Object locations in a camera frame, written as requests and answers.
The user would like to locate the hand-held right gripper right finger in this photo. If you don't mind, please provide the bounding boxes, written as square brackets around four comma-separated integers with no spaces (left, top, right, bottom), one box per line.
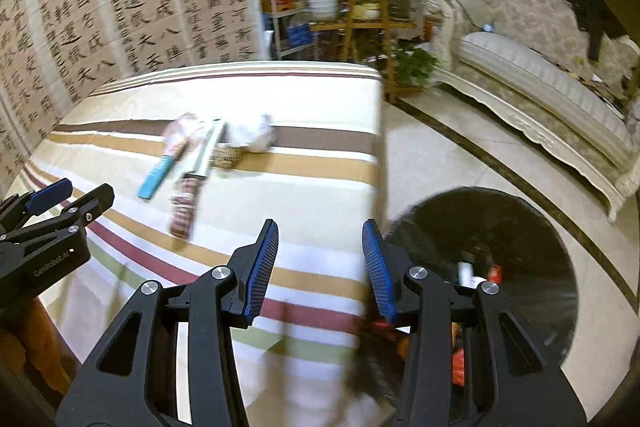
[361,219,587,427]

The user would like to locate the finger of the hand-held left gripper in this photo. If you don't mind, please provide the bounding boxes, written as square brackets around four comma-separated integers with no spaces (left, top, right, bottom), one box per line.
[0,184,116,248]
[0,179,74,235]

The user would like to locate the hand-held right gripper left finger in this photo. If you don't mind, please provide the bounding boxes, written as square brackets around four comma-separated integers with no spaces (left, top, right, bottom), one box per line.
[55,219,281,427]

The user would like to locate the blue and white flat pack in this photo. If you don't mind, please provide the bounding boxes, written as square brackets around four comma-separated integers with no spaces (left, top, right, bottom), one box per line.
[137,142,189,200]

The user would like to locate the patterned brown wrapper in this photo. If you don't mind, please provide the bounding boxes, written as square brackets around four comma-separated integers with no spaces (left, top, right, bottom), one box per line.
[167,174,204,238]

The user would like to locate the clear plastic wrapper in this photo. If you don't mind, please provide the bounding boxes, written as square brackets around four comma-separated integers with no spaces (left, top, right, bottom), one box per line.
[164,112,202,148]

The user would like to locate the white tissue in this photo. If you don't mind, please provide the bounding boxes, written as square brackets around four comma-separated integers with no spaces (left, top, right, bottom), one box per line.
[227,113,277,154]

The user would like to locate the black-lined round trash bin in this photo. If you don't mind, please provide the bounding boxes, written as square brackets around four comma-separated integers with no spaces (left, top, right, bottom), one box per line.
[350,188,580,408]

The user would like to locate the striped tablecloth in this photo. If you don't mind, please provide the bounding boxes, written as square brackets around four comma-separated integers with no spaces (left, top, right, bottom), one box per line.
[15,61,389,427]

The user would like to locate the low green leafy plant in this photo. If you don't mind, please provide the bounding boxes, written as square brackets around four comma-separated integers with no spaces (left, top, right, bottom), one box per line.
[384,44,442,90]

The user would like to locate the blue plastic crate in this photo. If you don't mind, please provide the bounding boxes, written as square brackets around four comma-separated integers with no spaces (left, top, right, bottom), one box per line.
[287,24,316,48]

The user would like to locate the wooden plant stand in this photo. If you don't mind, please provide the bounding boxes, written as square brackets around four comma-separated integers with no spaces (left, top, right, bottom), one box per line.
[309,0,427,106]

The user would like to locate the ornate cream sofa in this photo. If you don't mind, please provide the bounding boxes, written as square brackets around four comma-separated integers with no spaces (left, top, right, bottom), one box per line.
[432,0,640,224]

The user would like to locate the white metal shelf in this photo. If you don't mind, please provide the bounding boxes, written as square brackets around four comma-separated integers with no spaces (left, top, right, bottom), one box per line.
[259,0,322,60]

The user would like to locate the pile of cardboard scraps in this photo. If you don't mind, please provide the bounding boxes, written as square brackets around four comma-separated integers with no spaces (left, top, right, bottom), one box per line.
[574,66,634,108]

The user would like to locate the black jacket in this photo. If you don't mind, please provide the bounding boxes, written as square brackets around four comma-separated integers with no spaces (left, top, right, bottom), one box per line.
[567,0,632,60]

